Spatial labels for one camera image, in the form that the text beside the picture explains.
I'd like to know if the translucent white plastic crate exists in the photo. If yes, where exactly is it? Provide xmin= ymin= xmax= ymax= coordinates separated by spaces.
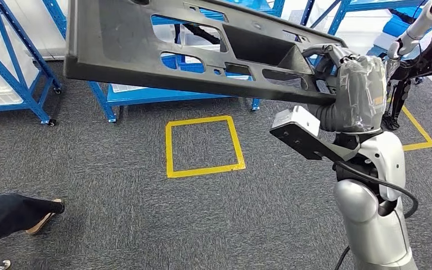
xmin=327 ymin=9 xmax=390 ymax=57

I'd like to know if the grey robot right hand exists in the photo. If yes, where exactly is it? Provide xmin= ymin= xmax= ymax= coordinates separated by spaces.
xmin=301 ymin=44 xmax=388 ymax=134

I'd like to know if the person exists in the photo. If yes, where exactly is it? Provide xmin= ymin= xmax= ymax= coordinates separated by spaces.
xmin=0 ymin=193 xmax=66 ymax=250

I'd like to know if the black curved part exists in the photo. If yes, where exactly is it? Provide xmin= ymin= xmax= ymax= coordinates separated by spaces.
xmin=181 ymin=22 xmax=221 ymax=46

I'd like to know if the tan sandal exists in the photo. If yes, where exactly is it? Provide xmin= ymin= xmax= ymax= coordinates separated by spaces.
xmin=25 ymin=198 xmax=65 ymax=236

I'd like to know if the blue wheeled shelf rack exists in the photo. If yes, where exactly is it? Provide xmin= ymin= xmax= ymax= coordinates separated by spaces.
xmin=0 ymin=0 xmax=62 ymax=127

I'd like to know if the black plastic panel part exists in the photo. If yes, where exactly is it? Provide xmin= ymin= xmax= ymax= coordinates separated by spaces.
xmin=64 ymin=0 xmax=347 ymax=106

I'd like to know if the blue plastic crate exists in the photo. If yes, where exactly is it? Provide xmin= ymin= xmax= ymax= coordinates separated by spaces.
xmin=382 ymin=15 xmax=424 ymax=38

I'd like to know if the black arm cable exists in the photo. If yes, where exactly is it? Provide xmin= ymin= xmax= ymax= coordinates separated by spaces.
xmin=333 ymin=160 xmax=420 ymax=270

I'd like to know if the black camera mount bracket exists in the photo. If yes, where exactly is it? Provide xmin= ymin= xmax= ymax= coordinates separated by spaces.
xmin=269 ymin=123 xmax=360 ymax=163

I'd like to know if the yellow floor tape square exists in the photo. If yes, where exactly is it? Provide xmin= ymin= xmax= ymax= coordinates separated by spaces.
xmin=165 ymin=115 xmax=246 ymax=179
xmin=387 ymin=96 xmax=432 ymax=152

